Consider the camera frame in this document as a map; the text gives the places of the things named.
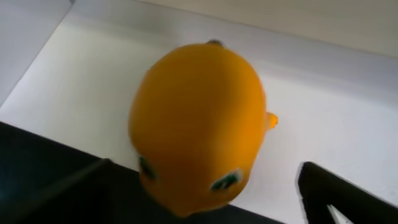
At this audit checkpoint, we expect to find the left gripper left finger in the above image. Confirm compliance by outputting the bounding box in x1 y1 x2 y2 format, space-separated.
0 157 114 224

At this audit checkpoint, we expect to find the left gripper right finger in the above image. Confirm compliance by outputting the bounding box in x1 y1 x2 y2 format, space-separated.
296 161 398 224

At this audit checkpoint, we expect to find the yellow rubber duck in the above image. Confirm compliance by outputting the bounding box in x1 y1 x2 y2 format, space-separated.
127 39 279 218

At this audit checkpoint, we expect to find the white shelf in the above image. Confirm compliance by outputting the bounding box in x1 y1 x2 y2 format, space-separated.
0 0 398 224

